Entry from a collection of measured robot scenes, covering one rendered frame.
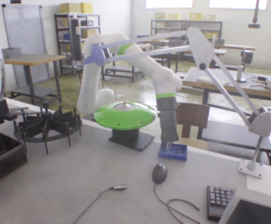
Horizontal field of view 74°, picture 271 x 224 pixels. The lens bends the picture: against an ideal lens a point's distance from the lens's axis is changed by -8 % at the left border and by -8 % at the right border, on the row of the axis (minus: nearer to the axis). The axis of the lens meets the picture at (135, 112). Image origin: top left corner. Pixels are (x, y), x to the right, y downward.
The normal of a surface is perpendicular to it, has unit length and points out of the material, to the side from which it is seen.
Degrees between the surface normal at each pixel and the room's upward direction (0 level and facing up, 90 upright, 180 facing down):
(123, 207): 0
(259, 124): 90
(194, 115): 90
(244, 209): 108
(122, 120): 23
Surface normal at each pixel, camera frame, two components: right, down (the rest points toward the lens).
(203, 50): -0.26, 0.40
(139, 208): 0.00, -0.91
